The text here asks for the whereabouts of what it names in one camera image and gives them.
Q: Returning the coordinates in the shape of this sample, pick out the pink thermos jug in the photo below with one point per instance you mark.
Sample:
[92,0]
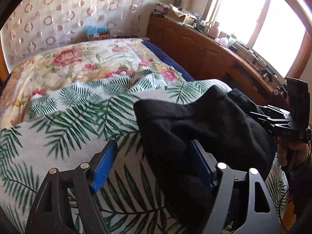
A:
[214,30]

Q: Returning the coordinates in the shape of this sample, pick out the black printed t-shirt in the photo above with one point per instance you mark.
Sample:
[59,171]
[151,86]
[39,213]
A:
[242,149]

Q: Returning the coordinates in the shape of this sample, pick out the long wooden side cabinet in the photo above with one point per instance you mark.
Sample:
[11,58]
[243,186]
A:
[204,59]

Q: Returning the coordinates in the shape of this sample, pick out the box with blue cloth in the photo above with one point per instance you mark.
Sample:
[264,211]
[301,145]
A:
[96,33]

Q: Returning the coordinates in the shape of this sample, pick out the palm leaf print bedsheet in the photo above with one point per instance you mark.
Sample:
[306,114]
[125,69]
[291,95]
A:
[80,125]

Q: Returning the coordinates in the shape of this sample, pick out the circle patterned sheer curtain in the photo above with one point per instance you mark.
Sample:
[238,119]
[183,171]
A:
[38,25]

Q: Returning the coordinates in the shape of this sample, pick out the cardboard box on cabinet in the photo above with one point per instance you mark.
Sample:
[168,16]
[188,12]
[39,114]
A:
[181,15]

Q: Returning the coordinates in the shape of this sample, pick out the person right hand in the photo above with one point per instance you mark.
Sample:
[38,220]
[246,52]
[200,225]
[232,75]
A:
[292,152]

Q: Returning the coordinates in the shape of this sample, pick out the floral quilt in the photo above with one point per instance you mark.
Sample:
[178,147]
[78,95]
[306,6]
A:
[84,72]

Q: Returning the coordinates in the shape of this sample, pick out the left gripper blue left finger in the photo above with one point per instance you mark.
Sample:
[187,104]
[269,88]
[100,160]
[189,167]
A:
[102,163]

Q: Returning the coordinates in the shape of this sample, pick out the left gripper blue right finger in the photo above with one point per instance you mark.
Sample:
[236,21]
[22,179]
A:
[204,164]

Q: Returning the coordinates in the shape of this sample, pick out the small black tripod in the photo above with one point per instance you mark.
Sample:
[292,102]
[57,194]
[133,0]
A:
[268,74]

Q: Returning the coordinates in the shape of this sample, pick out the window with wooden frame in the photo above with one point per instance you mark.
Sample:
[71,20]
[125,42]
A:
[275,31]

